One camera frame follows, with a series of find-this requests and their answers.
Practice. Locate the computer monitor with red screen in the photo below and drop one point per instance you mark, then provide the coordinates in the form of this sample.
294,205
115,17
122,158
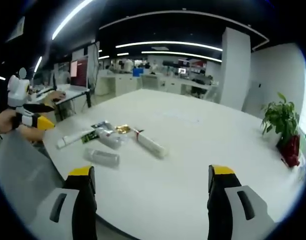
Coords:
79,71

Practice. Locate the white office desk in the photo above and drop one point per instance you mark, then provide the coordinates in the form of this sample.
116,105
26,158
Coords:
70,91

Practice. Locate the gold foil skincare item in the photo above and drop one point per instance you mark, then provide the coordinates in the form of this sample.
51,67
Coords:
123,128

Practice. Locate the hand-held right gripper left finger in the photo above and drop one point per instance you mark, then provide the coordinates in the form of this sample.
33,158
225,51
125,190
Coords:
68,212

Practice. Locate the green potted plant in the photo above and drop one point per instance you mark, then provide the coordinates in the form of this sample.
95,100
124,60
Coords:
280,115

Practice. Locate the white low cabinet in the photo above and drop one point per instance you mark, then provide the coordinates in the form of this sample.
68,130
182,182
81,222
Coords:
118,85

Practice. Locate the person's left hand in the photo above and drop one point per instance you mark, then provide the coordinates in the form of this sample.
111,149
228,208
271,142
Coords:
31,135

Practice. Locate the curved ceiling light strip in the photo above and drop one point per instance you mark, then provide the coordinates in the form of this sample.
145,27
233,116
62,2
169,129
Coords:
168,44
180,55

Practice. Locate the blue box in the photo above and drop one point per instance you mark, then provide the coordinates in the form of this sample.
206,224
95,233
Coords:
138,72

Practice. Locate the red plant pot wrap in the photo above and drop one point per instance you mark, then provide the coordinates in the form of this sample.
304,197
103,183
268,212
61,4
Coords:
291,151

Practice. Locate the long white skincare box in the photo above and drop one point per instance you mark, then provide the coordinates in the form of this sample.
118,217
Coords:
150,145

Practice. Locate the short ceiling light strip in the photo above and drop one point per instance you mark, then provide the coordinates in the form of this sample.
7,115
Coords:
38,63

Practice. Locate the white skincare tube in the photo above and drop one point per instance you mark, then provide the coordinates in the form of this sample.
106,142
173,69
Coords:
73,138

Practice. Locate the clear packet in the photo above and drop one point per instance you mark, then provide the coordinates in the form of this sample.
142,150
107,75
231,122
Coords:
113,140

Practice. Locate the green black skincare sachet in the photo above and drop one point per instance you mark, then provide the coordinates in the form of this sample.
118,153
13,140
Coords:
90,136

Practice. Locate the blue silver skincare sachet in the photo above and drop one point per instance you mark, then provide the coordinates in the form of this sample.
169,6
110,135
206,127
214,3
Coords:
103,125

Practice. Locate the long ceiling light strip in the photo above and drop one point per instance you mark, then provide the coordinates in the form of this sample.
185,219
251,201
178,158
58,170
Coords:
68,18

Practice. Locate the clear plastic skincare bottle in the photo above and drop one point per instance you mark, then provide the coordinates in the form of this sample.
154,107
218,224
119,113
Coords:
101,157

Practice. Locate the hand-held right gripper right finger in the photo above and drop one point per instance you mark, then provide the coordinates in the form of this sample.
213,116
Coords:
233,212

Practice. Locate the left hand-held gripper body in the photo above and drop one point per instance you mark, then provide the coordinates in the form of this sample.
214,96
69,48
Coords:
16,90

